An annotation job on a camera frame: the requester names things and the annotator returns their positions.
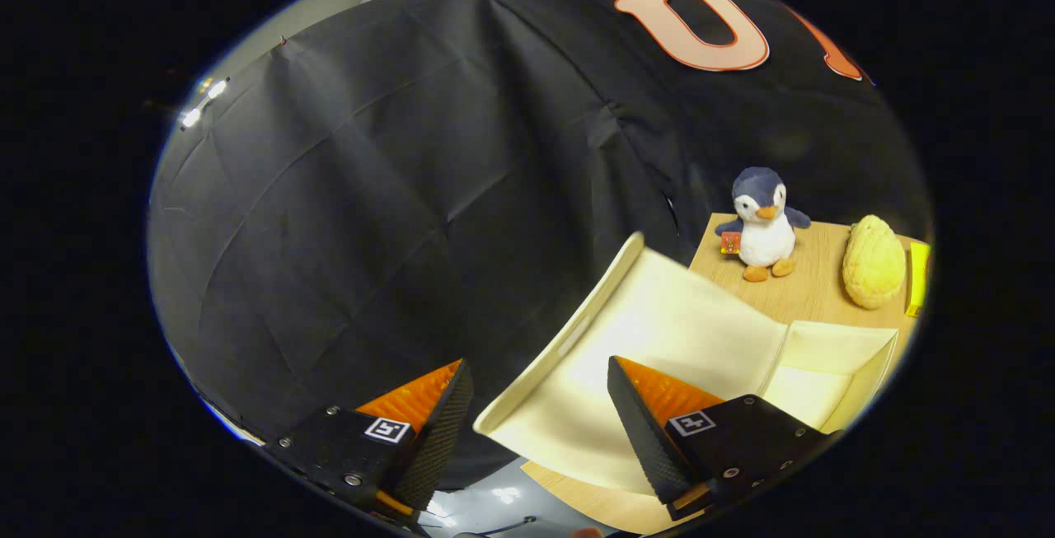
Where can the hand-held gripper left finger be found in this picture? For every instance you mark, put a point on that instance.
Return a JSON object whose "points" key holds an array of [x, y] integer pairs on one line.
{"points": [[437, 439]]}

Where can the yellow book with red label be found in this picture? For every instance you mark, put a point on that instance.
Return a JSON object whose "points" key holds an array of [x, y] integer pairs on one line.
{"points": [[918, 278]]}

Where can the penguin plush toy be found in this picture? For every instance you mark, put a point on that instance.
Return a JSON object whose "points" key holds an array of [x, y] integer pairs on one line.
{"points": [[766, 241]]}

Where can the beige fabric storage box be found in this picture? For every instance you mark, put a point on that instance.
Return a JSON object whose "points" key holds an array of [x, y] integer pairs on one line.
{"points": [[659, 324]]}

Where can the yellow bread plush toy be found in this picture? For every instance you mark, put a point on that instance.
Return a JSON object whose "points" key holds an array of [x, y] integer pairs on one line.
{"points": [[874, 262]]}

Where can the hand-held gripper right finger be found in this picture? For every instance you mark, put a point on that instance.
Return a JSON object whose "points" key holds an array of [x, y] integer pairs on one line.
{"points": [[643, 431]]}

